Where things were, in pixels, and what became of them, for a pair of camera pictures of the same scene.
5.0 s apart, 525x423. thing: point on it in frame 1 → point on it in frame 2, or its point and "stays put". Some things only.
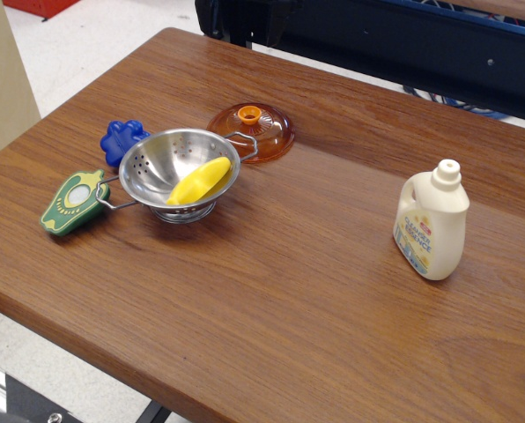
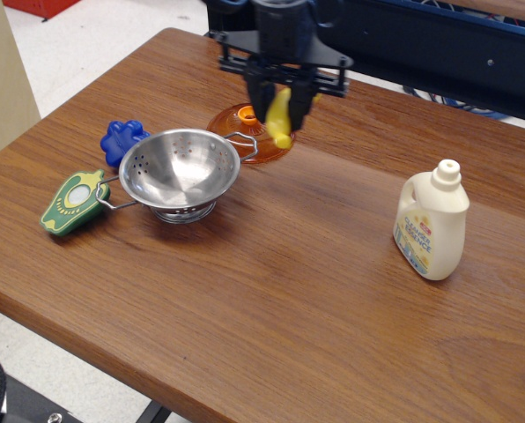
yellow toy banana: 200,181 → 277,121
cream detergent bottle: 429,224 stays put
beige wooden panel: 8,105 stays put
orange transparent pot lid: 262,132 stays put
